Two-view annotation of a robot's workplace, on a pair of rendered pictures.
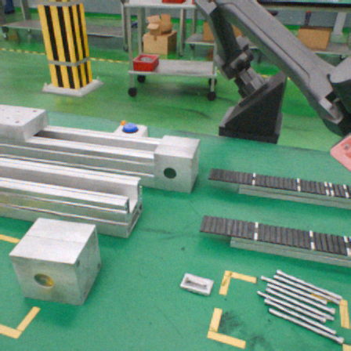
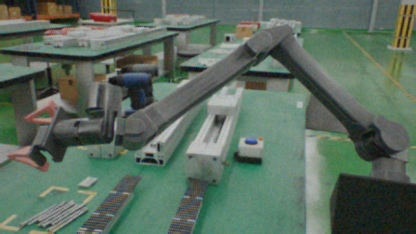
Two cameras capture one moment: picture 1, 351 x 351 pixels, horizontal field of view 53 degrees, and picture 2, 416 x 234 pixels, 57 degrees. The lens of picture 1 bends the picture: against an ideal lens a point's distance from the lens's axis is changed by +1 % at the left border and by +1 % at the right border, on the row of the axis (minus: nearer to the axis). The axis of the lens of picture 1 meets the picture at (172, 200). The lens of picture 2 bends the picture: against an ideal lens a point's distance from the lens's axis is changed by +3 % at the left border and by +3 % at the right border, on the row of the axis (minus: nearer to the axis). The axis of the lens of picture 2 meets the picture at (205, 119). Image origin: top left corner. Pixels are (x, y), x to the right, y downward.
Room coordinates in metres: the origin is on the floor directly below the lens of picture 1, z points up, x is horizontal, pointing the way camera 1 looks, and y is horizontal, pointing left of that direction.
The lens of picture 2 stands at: (0.67, -1.03, 1.31)
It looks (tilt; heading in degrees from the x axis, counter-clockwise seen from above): 19 degrees down; 86
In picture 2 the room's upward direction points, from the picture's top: 1 degrees clockwise
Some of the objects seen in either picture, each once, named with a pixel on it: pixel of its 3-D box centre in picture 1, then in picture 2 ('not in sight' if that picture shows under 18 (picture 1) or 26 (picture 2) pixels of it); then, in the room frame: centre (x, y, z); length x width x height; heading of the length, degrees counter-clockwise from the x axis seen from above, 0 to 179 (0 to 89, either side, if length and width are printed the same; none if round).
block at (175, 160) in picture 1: (178, 161); (209, 162); (0.75, -0.01, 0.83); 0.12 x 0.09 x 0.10; 167
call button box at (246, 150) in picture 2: (129, 140); (248, 149); (0.89, 0.12, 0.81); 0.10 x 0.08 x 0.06; 167
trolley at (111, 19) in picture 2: not in sight; (110, 43); (-0.51, 5.35, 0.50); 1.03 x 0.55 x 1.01; 77
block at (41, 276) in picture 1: (63, 255); (109, 139); (0.42, 0.18, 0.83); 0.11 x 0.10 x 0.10; 170
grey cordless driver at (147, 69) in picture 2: not in sight; (137, 87); (0.46, 0.69, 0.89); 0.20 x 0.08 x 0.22; 176
